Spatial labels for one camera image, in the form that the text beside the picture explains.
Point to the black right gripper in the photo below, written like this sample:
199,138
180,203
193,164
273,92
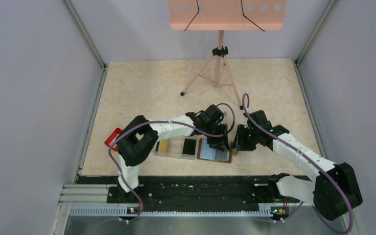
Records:
239,143

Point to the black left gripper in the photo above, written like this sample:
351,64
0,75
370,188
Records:
220,142

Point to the brown leather card holder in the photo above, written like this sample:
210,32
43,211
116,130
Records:
206,153

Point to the clear acrylic card box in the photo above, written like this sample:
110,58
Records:
175,148

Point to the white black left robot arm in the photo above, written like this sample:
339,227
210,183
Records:
133,145

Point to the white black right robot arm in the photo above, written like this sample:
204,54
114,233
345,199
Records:
331,188

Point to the black credit card stack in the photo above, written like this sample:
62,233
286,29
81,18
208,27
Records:
189,147

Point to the yellow credit card stack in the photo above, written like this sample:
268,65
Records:
162,146

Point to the red plastic block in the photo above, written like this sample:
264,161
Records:
112,136

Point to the pink tripod music stand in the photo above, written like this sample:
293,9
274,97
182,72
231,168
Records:
222,16

